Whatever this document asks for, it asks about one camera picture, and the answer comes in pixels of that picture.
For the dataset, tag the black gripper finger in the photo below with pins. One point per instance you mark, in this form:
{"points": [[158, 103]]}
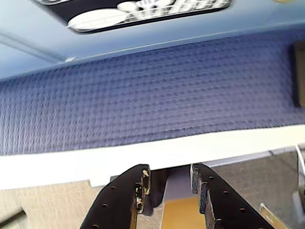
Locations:
{"points": [[221, 205], [119, 198]]}

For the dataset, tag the yellow wooden board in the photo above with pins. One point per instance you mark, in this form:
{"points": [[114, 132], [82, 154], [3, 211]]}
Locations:
{"points": [[181, 214]]}

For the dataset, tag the blue waffle textured mat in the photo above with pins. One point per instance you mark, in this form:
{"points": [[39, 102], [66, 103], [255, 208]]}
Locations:
{"points": [[143, 95]]}

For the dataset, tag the black rimmed tan object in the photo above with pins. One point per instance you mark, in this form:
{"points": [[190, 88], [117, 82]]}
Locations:
{"points": [[300, 71]]}

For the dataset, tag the blue dishwasher door with decal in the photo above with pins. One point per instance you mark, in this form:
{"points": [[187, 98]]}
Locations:
{"points": [[166, 31]]}

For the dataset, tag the metal angle bracket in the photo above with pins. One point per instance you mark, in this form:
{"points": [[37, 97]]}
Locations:
{"points": [[269, 214]]}

